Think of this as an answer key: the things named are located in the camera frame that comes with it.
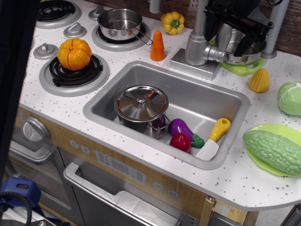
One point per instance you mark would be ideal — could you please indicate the stove burner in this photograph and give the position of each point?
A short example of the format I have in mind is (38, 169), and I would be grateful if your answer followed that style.
(54, 14)
(64, 82)
(121, 46)

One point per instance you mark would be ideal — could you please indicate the purple toy eggplant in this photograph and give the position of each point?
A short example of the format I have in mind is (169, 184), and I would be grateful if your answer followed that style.
(179, 126)

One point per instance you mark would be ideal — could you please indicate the grey right support post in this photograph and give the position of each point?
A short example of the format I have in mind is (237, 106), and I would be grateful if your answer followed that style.
(277, 16)

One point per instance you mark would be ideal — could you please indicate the orange toy pumpkin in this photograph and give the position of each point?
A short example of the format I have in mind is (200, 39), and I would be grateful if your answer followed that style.
(74, 54)

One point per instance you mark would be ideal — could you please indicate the yellow toy corn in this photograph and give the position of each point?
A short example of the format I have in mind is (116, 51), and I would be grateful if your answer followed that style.
(260, 81)

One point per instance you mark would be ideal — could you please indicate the steel pan behind faucet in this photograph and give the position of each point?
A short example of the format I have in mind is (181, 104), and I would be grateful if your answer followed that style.
(249, 57)

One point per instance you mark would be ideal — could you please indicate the red toy tomato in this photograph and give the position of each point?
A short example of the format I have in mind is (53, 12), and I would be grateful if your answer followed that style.
(181, 142)

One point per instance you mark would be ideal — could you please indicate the back right stove burner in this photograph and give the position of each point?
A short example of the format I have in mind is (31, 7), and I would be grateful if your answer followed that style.
(121, 46)

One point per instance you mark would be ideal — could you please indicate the grey stove knob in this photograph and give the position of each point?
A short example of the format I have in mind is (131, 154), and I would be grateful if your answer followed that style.
(45, 51)
(76, 30)
(95, 13)

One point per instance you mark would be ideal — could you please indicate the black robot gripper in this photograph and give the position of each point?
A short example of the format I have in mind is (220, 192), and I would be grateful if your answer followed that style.
(234, 12)

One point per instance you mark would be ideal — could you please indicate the orange toy carrot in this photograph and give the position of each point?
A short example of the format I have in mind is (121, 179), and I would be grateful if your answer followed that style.
(157, 51)

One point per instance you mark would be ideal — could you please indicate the silver oven dial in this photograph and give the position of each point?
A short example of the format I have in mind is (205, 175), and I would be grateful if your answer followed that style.
(34, 130)

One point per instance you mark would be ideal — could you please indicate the green toy cabbage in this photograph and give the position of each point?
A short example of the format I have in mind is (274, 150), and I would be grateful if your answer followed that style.
(289, 98)

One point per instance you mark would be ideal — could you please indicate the silver dishwasher door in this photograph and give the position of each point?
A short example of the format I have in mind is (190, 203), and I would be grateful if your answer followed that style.
(108, 203)

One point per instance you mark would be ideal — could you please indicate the silver oven door handle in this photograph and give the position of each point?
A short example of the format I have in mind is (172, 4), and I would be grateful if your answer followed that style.
(39, 157)

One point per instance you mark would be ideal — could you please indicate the silver toy faucet base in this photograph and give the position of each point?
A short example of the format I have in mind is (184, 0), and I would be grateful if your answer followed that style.
(194, 60)

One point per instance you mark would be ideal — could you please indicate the front left stove burner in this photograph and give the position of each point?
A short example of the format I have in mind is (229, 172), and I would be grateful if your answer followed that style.
(64, 82)

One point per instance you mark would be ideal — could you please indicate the green plastic trivet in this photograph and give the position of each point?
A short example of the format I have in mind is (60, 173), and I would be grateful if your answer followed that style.
(244, 70)

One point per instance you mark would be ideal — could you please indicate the blue clamp with cable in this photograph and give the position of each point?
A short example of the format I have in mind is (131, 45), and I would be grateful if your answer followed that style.
(20, 192)

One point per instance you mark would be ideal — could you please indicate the light green plate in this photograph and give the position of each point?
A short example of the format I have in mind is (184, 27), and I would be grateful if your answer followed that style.
(283, 131)

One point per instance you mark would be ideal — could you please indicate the green toy bitter melon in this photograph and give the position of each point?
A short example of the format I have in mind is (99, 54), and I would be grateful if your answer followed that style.
(277, 151)

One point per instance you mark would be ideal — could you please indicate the small steel saucepan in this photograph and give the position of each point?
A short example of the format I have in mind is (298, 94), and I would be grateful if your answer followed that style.
(122, 24)

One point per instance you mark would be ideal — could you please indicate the silver sink basin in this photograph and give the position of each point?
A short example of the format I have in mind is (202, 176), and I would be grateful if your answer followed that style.
(200, 104)

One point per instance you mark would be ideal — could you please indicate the yellow handled toy knife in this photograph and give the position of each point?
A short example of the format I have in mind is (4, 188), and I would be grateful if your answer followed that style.
(209, 150)

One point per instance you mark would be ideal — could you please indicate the yellow toy bell pepper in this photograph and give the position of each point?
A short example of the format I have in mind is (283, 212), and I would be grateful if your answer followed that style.
(172, 22)

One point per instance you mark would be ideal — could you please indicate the back left stove burner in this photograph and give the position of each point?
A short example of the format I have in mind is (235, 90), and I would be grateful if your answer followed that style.
(54, 14)

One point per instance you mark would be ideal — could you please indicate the silver faucet lever handle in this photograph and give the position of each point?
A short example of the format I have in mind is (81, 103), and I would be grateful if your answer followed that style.
(224, 37)

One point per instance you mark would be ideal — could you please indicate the steel pot with lid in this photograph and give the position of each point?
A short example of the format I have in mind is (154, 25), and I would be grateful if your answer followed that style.
(143, 109)

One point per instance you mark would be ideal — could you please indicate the grey back post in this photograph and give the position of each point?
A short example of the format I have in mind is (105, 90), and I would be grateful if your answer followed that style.
(154, 6)

